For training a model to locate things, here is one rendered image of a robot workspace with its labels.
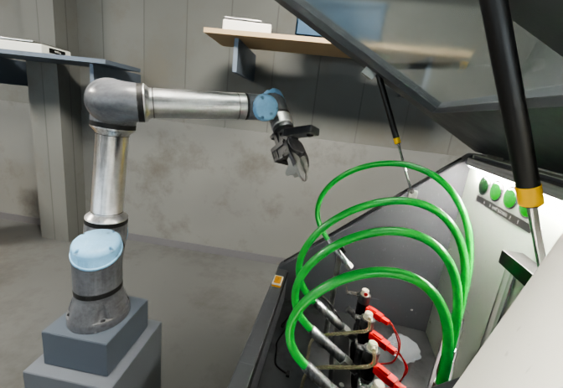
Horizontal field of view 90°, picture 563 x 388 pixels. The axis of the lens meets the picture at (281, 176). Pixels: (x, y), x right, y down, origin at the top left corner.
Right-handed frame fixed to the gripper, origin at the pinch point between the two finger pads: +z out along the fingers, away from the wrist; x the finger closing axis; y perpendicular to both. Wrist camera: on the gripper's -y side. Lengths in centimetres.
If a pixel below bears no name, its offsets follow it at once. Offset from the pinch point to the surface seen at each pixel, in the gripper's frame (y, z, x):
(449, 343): -26, 44, 19
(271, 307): 24.0, 31.7, 3.5
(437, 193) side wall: -23.9, 14.4, -30.8
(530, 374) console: -36, 43, 35
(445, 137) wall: -18, -62, -198
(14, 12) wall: 198, -277, 75
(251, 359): 18.4, 41.5, 18.0
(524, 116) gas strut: -46, 26, 34
